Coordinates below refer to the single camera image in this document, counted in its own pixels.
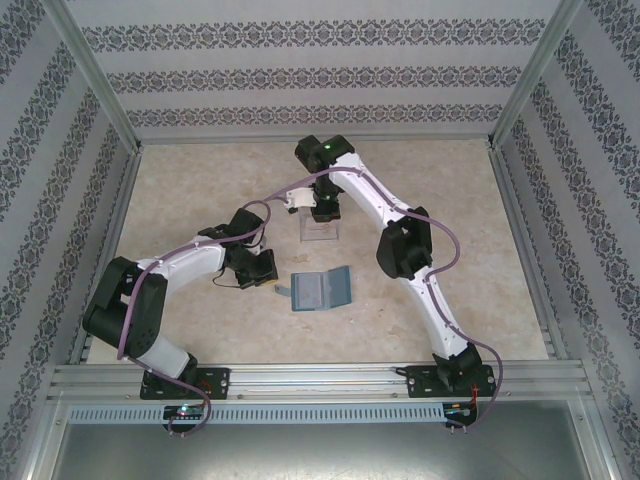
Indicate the teal leather card holder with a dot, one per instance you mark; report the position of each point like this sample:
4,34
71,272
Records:
335,290

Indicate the pale credit card orange print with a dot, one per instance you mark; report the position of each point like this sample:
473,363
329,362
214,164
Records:
322,231

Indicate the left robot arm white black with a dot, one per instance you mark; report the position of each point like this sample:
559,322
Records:
190,260

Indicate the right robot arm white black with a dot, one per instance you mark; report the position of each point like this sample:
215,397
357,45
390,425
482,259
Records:
370,195

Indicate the clear acrylic card stand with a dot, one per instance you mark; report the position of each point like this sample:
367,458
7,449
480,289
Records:
306,235

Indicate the grey metal sheet panel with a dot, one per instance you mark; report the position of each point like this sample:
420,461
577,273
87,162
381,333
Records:
320,455

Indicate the aluminium back frame rail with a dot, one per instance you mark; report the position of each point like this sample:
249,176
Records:
315,138

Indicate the aluminium mounting rail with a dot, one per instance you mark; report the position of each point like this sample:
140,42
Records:
320,380

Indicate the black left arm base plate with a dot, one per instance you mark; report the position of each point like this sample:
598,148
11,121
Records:
217,382

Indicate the aluminium side frame rail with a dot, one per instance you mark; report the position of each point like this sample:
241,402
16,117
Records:
109,250
527,250

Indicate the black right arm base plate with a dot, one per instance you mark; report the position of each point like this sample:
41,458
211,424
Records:
420,382

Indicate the aluminium upright frame post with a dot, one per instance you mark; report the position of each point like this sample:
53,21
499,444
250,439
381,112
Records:
97,70
535,70

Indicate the aluminium lower frame bar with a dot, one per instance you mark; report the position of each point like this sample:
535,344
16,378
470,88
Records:
47,440
595,440

